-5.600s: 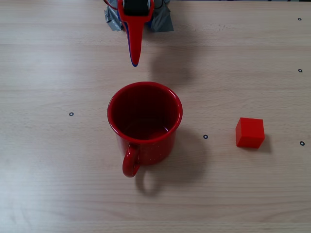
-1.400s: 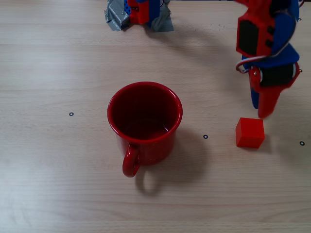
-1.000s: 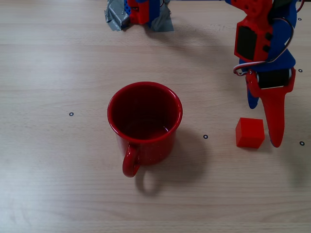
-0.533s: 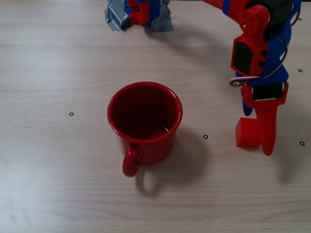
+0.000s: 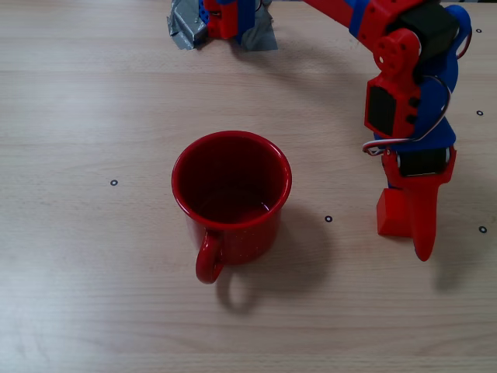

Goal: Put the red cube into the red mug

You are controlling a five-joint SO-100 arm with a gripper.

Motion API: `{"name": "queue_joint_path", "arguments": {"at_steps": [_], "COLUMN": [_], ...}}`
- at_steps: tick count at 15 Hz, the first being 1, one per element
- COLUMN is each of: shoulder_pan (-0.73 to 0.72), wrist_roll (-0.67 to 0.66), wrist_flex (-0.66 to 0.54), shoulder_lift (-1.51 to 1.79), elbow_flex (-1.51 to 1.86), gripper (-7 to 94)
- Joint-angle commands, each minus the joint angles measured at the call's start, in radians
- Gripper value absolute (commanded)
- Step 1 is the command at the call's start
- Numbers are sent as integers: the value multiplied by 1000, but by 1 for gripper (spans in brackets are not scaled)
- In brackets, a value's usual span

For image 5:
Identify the red enamel mug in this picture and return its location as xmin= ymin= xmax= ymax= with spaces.
xmin=171 ymin=130 xmax=293 ymax=285

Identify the red cube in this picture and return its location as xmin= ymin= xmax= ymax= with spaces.
xmin=376 ymin=188 xmax=415 ymax=238

